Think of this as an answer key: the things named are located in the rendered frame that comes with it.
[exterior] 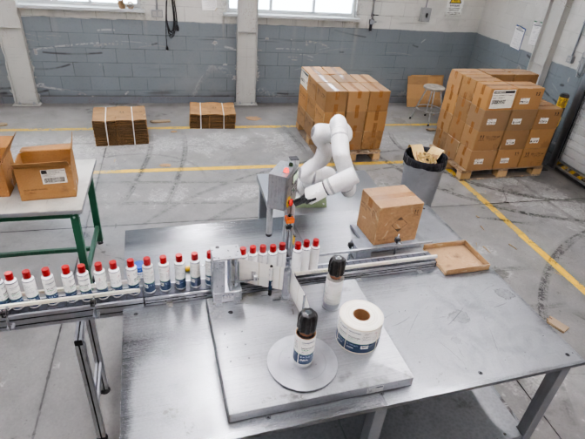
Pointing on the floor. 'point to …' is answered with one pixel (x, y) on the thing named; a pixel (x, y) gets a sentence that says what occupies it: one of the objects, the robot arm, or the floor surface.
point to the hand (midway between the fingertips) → (297, 201)
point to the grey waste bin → (421, 182)
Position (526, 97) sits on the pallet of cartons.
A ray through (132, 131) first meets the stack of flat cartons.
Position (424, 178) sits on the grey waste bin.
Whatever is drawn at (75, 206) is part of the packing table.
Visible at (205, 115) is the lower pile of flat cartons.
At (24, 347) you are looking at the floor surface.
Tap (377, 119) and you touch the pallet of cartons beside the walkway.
